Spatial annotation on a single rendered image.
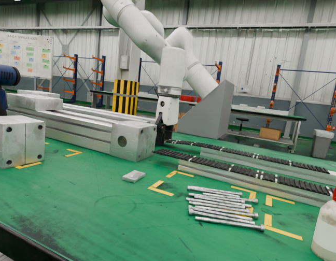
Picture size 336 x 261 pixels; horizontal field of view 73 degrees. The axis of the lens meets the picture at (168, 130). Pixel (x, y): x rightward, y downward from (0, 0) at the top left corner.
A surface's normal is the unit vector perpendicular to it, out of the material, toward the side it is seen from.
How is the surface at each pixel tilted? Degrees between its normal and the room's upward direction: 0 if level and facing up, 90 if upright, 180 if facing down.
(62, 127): 90
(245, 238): 0
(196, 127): 90
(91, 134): 90
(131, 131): 90
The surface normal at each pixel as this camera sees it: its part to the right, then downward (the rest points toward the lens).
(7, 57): -0.08, 0.15
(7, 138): 0.86, 0.18
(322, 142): -0.46, 0.16
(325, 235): -0.83, 0.00
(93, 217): 0.11, -0.98
